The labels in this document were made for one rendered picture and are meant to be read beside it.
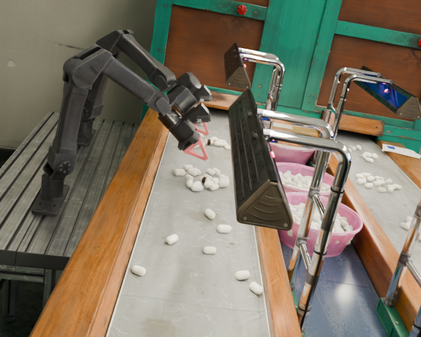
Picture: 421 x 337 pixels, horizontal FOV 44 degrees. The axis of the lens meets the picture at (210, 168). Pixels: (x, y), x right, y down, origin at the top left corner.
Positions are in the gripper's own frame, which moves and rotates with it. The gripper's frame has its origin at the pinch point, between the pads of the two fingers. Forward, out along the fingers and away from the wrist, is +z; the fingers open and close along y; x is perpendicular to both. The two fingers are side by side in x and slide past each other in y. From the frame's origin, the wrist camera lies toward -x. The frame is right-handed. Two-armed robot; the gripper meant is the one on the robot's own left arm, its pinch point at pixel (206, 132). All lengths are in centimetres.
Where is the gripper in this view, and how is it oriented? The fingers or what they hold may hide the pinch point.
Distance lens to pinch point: 190.4
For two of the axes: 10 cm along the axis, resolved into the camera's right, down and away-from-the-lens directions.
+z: 6.3, 7.3, 2.5
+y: 0.3, -3.5, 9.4
